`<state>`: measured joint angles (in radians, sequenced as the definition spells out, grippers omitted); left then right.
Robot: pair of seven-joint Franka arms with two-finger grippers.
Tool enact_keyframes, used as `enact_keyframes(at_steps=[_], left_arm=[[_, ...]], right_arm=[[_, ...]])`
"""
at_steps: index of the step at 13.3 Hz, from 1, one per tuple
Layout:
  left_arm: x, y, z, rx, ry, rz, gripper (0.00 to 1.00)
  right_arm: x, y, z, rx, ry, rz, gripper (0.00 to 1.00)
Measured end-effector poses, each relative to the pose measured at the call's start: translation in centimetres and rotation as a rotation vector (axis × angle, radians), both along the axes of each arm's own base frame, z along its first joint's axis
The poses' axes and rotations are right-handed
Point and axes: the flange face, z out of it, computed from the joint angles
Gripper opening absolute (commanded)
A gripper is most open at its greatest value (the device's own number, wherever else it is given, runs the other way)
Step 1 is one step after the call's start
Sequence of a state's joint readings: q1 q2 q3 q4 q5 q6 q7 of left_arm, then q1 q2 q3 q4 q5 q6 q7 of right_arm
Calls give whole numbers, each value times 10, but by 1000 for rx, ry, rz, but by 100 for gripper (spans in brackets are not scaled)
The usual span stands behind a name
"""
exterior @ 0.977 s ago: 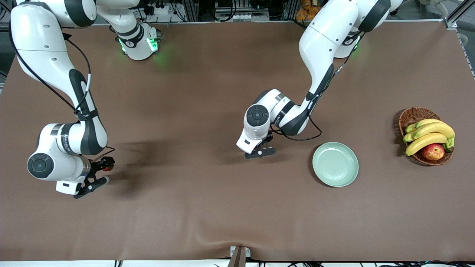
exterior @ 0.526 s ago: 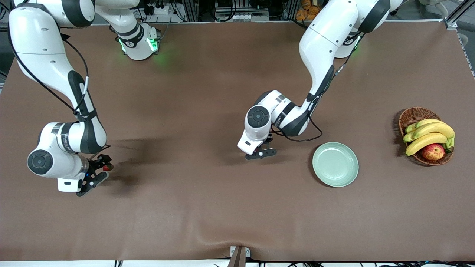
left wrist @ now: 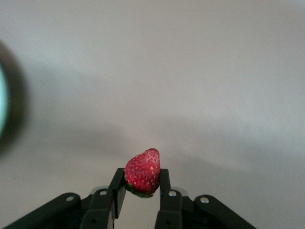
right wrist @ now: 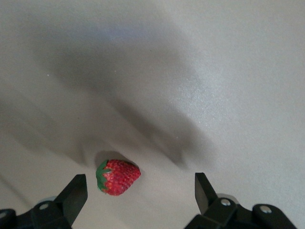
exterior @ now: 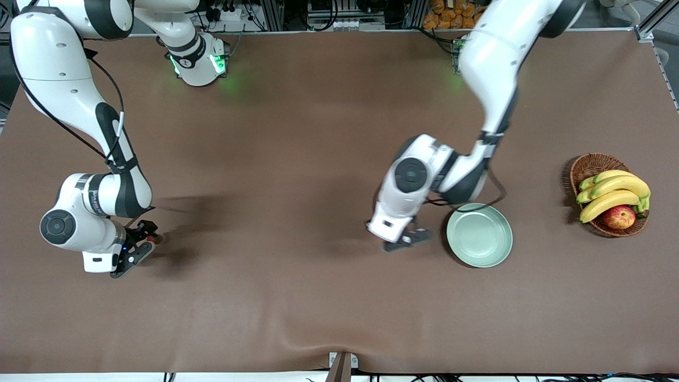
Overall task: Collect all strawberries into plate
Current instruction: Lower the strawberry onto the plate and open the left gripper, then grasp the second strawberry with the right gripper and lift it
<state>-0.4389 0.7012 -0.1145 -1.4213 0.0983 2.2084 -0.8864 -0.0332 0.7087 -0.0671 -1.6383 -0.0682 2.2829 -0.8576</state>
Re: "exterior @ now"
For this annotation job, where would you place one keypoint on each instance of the yellow banana bunch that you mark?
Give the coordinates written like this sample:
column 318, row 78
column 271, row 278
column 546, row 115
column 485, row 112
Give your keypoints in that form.
column 615, row 185

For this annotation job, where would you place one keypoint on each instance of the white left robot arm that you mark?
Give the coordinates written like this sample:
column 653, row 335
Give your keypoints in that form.
column 493, row 63

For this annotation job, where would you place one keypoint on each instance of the bag of orange bread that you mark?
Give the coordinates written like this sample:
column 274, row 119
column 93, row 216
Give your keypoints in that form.
column 451, row 16

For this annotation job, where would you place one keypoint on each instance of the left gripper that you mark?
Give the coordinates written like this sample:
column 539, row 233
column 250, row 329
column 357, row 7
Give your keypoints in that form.
column 414, row 219

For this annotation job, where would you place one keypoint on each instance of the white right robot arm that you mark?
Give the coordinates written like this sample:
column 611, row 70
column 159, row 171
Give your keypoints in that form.
column 53, row 63

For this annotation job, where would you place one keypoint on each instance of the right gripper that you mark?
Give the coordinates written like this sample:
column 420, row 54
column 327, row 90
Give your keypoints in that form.
column 139, row 232

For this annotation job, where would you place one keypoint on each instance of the metal table clamp bracket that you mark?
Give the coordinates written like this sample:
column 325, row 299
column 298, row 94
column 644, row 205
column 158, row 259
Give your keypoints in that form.
column 342, row 366

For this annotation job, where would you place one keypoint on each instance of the aluminium frame post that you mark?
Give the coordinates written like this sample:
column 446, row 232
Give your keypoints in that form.
column 273, row 13
column 655, row 18
column 416, row 13

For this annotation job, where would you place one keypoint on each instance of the red yellow apple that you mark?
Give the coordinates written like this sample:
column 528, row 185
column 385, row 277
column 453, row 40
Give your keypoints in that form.
column 619, row 217

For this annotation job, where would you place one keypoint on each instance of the white power strip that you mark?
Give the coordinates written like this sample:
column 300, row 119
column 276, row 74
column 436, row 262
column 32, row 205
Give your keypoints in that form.
column 231, row 15

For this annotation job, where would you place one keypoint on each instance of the brown table cover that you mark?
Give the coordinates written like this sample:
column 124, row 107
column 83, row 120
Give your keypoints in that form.
column 318, row 159

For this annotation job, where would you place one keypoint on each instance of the pale green round plate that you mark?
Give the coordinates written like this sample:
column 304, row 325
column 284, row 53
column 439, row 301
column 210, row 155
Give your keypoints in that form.
column 479, row 236

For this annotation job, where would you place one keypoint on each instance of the brown wicker basket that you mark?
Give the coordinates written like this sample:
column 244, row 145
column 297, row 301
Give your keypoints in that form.
column 591, row 165

